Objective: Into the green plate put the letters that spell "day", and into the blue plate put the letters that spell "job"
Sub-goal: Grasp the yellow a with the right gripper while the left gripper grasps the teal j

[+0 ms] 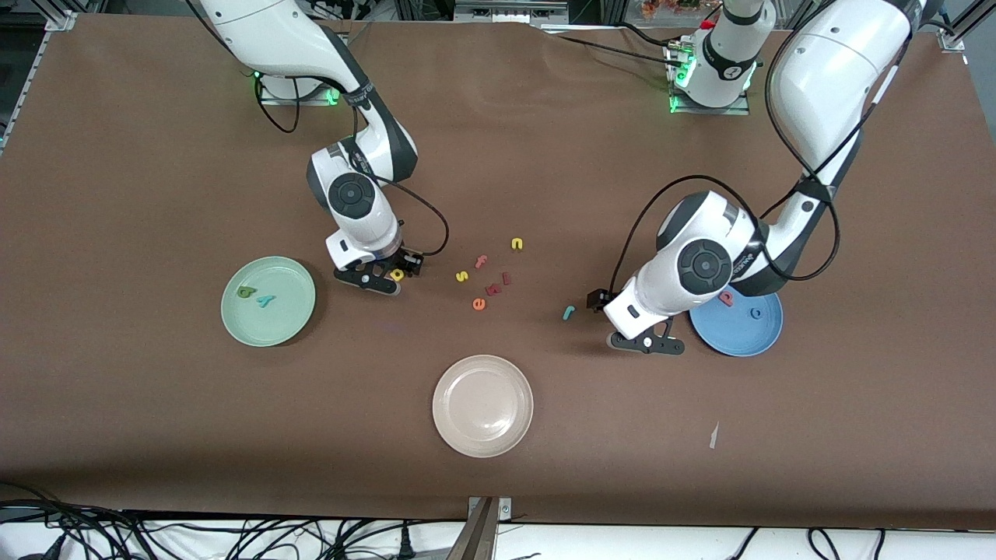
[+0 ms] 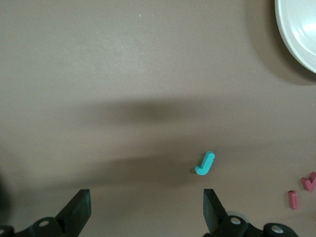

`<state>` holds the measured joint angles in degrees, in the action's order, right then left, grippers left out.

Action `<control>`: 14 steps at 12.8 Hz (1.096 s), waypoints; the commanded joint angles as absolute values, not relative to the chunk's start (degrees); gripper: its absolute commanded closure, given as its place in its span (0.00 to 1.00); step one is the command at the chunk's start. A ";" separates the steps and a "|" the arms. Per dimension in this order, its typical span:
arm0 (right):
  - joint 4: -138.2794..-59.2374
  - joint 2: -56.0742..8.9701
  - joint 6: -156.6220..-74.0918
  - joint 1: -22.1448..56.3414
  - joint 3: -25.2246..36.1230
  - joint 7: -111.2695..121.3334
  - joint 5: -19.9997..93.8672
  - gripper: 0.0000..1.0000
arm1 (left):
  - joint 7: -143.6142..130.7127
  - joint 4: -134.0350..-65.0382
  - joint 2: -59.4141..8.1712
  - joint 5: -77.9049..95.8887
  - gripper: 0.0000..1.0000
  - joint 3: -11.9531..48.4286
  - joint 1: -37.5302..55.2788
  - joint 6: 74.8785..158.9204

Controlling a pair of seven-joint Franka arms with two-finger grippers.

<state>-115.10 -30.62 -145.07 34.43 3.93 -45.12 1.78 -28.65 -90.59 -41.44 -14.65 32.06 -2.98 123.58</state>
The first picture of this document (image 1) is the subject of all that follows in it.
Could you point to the blue round plate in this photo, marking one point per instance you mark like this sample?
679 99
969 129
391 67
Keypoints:
747 338

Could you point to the orange artificial flowers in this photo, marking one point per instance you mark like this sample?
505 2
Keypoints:
669 8

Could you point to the light green round plate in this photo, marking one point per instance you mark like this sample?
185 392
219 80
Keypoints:
280 327

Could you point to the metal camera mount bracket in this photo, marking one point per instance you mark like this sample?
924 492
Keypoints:
478 537

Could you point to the brown table cover mat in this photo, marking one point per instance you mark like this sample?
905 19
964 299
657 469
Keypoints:
498 155

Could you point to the aluminium corner bracket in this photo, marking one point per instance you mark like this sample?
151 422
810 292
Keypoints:
961 27
61 20

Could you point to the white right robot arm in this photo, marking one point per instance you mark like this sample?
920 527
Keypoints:
350 194

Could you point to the black power plug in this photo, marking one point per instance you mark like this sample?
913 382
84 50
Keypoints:
405 544

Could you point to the green foam letter q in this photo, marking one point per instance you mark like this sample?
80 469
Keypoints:
243 292

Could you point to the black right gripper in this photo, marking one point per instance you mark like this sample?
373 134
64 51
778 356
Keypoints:
408 261

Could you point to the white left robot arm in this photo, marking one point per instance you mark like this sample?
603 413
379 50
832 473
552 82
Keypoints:
825 78

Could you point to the dark metal frame rig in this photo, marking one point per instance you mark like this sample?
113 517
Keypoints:
506 9

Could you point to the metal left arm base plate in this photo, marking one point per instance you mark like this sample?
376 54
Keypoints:
712 110

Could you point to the beige round plate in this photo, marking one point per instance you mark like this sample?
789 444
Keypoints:
482 406

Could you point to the small grey paper scrap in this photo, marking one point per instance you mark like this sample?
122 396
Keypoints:
713 437

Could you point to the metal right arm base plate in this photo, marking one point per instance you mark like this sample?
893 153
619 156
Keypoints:
268 98

